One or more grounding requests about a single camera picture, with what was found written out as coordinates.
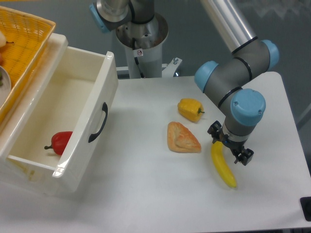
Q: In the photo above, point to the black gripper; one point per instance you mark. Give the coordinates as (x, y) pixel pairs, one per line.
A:
(235, 144)

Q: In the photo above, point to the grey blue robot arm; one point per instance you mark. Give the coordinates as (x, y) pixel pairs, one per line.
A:
(222, 84)

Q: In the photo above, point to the white drawer cabinet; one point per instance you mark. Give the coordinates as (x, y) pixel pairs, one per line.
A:
(23, 160)

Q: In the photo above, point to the yellow banana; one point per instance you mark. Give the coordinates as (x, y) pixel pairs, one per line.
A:
(221, 166)

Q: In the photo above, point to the toy croissant pastry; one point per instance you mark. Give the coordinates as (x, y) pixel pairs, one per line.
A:
(181, 140)

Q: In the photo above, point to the yellow bell pepper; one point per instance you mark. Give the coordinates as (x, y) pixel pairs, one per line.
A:
(190, 109)

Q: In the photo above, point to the black corner device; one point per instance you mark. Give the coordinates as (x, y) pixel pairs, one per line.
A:
(306, 207)

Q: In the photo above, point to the red bell pepper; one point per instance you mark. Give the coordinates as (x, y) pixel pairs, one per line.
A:
(59, 142)

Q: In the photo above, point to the yellow woven basket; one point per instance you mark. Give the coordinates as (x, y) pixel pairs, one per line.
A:
(27, 35)

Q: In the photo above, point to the pale pear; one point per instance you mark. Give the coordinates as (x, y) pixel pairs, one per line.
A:
(4, 41)

